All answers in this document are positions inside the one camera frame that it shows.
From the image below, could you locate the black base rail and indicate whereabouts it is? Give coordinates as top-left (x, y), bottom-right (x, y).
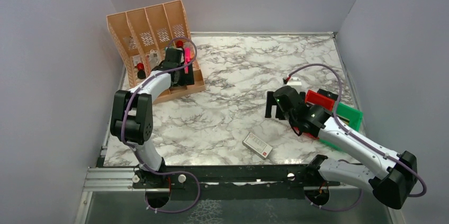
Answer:
top-left (132, 164), bottom-right (327, 201)

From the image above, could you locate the silver card tin box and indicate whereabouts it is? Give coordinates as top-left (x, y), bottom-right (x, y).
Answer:
top-left (242, 132), bottom-right (273, 159)

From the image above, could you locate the red plastic bin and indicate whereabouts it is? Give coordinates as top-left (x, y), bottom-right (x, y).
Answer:
top-left (291, 90), bottom-right (335, 139)

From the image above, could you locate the pink highlighter pen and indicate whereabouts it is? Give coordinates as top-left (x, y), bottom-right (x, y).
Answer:
top-left (184, 48), bottom-right (191, 74)

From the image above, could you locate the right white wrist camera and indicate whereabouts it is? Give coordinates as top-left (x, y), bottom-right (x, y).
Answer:
top-left (283, 76), bottom-right (303, 93)

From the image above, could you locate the peach plastic desk organizer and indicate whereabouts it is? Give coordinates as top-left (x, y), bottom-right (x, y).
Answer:
top-left (106, 0), bottom-right (195, 89)

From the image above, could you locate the green plastic bin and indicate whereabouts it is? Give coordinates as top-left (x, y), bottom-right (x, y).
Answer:
top-left (315, 102), bottom-right (363, 151)

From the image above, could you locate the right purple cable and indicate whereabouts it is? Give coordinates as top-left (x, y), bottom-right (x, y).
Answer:
top-left (283, 63), bottom-right (428, 212)

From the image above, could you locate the red black stamp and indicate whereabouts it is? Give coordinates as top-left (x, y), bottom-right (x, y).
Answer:
top-left (175, 40), bottom-right (184, 50)
top-left (136, 62), bottom-right (146, 79)

